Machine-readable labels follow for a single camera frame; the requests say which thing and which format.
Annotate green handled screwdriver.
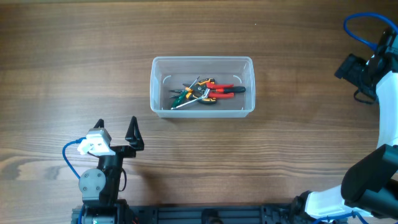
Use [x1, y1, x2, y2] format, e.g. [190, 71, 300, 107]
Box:
[172, 77, 199, 108]

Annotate orange black long-nose pliers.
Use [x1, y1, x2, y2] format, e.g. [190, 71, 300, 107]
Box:
[183, 78, 216, 105]

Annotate small silver wrench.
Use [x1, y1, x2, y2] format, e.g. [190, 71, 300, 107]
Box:
[171, 89, 210, 110]

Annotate red handled snips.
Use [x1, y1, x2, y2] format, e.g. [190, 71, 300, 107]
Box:
[182, 80, 235, 100]

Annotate black red screwdriver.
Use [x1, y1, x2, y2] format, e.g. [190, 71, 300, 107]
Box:
[211, 85, 246, 94]

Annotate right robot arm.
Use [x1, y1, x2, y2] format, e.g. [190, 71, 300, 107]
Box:
[289, 28, 397, 223]

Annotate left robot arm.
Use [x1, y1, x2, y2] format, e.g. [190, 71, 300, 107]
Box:
[74, 116, 144, 224]

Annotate clear plastic container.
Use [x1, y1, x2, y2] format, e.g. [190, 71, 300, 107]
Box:
[150, 56, 256, 118]

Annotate left blue cable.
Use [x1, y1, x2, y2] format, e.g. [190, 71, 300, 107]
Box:
[62, 137, 88, 224]

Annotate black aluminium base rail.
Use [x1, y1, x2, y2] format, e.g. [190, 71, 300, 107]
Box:
[71, 204, 319, 224]

